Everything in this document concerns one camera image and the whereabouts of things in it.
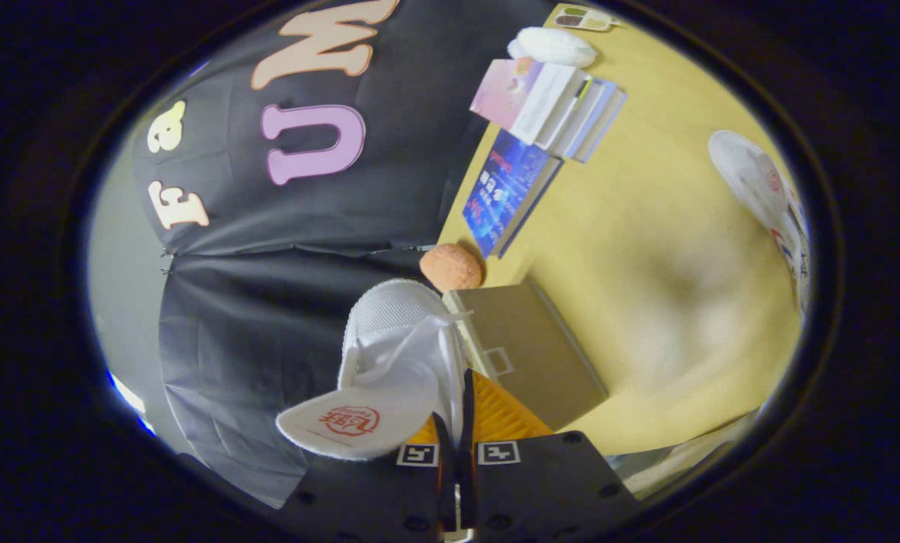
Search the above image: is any pink porous sponge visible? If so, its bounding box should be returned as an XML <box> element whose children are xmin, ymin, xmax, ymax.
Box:
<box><xmin>419</xmin><ymin>242</ymin><xmax>485</xmax><ymax>293</ymax></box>

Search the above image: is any bright window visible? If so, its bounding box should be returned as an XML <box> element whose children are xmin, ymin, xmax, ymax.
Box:
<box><xmin>107</xmin><ymin>370</ymin><xmax>153</xmax><ymax>437</ymax></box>

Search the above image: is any blue cover book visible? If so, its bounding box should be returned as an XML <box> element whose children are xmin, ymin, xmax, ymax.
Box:
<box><xmin>462</xmin><ymin>128</ymin><xmax>564</xmax><ymax>259</ymax></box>

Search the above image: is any white divided grain dish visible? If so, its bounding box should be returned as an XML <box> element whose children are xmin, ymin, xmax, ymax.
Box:
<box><xmin>553</xmin><ymin>4</ymin><xmax>621</xmax><ymax>32</ymax></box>

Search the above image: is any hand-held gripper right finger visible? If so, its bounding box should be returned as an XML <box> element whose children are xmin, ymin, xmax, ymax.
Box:
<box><xmin>458</xmin><ymin>368</ymin><xmax>641</xmax><ymax>543</ymax></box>

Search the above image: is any white plush toy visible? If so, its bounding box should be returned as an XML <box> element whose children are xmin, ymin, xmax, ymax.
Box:
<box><xmin>507</xmin><ymin>26</ymin><xmax>598</xmax><ymax>69</ymax></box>

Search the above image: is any black backdrop cloth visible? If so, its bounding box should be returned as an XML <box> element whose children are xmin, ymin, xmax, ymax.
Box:
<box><xmin>132</xmin><ymin>0</ymin><xmax>564</xmax><ymax>510</ymax></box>

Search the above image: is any beige fabric storage box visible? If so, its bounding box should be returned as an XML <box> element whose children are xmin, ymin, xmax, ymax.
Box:
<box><xmin>442</xmin><ymin>278</ymin><xmax>610</xmax><ymax>432</ymax></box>

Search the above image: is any pale blue book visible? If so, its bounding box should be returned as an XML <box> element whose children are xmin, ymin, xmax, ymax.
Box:
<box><xmin>563</xmin><ymin>75</ymin><xmax>628</xmax><ymax>164</ymax></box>

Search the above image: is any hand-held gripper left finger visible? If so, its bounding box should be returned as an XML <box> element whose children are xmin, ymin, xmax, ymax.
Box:
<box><xmin>277</xmin><ymin>411</ymin><xmax>458</xmax><ymax>543</ymax></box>

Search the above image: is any thick white book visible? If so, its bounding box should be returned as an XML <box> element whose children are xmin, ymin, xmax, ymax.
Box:
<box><xmin>509</xmin><ymin>63</ymin><xmax>590</xmax><ymax>148</ymax></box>

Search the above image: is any white canvas shoe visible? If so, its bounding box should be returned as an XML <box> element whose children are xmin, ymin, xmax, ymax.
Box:
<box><xmin>708</xmin><ymin>130</ymin><xmax>811</xmax><ymax>318</ymax></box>
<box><xmin>275</xmin><ymin>278</ymin><xmax>472</xmax><ymax>462</ymax></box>

